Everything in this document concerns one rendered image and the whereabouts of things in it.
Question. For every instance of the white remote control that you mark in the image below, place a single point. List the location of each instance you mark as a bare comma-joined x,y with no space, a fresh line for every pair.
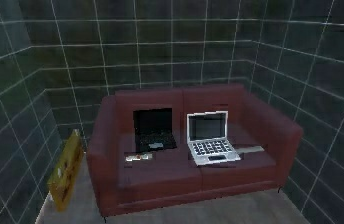
139,157

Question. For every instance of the grey flat bar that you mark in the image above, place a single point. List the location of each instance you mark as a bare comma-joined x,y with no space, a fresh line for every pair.
250,149

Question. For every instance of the gray laptop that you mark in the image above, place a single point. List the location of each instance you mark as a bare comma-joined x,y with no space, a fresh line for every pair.
210,146

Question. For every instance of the dark red sofa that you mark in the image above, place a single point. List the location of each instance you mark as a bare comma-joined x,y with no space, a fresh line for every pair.
166,176

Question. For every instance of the yellow framed picture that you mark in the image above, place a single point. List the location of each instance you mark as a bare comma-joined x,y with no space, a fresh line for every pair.
66,171

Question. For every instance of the black laptop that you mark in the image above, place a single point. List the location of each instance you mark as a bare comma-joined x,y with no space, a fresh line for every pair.
153,128

